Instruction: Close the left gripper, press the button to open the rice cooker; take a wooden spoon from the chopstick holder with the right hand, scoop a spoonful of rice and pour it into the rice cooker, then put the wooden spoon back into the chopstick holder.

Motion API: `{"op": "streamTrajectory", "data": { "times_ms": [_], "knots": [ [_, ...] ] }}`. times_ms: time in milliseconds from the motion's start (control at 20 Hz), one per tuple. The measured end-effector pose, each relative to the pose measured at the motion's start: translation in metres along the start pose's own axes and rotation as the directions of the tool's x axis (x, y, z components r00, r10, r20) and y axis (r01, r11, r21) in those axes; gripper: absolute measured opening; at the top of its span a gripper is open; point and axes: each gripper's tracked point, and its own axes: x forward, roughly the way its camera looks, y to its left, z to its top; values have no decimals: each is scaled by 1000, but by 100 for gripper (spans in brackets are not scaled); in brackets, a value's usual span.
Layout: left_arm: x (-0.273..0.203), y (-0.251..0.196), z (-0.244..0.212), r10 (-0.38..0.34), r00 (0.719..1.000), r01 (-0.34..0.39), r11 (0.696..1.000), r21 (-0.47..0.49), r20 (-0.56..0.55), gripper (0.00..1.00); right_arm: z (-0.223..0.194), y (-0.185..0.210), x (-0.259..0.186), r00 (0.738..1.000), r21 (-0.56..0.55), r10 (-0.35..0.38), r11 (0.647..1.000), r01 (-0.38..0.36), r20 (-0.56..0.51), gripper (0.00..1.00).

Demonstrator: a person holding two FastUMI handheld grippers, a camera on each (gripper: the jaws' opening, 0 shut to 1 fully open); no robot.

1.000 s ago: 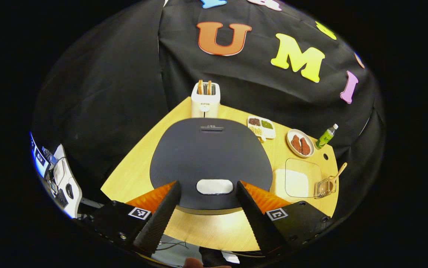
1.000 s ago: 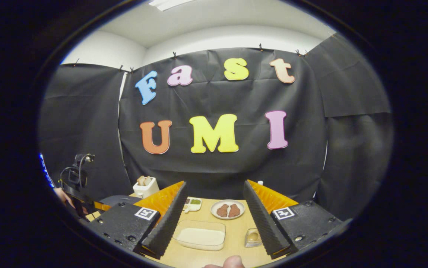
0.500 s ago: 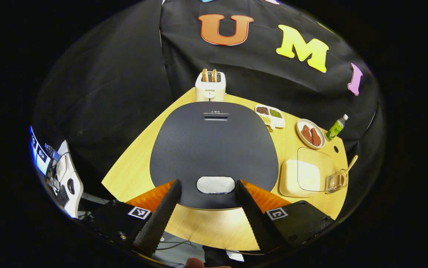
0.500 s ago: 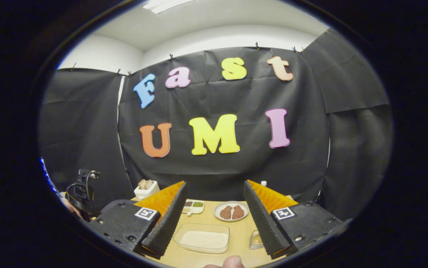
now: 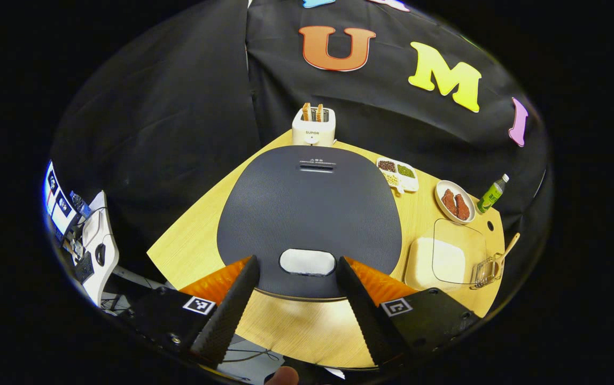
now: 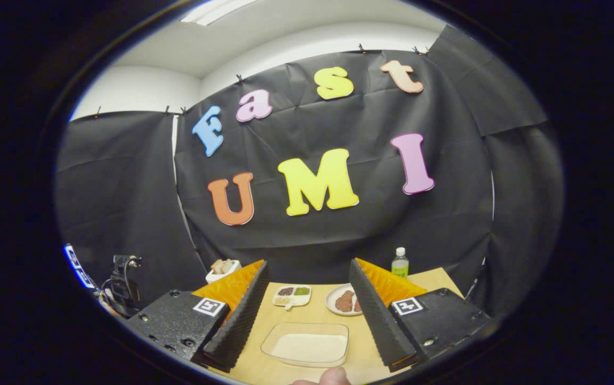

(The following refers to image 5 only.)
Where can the toast slice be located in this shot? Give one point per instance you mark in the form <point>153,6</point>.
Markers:
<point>306,111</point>
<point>319,112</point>

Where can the white toaster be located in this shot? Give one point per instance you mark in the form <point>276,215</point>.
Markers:
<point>312,132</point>

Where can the dark grey rice cooker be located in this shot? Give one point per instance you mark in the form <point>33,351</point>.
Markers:
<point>306,214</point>

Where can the white side desk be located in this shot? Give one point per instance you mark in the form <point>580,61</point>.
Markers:
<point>105,278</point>

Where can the clear tray of rice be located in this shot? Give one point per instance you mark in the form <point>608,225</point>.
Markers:
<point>424,262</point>

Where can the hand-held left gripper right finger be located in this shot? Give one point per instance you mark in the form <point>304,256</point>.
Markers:
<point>371,321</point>

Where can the black backdrop cloth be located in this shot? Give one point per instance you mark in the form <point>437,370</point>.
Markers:
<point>168,117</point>

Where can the brown meat piece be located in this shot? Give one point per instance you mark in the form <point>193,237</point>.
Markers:
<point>449,202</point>
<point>462,207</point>

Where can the black computer mouse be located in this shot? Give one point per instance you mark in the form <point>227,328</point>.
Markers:
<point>100,254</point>

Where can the clear chopstick holder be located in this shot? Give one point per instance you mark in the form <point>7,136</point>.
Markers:
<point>486,271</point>

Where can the green drink bottle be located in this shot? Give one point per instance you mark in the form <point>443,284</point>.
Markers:
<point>492,195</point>

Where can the white round plate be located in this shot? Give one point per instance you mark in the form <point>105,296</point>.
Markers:
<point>441,190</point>

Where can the black keyboard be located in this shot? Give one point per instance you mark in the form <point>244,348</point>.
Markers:
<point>83,266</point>

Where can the computer monitor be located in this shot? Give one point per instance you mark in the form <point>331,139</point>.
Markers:
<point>55,198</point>

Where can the white divided bean dish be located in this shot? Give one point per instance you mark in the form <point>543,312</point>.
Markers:
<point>398,174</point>

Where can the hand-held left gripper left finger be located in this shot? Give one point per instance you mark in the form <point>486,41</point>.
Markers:
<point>226,321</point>

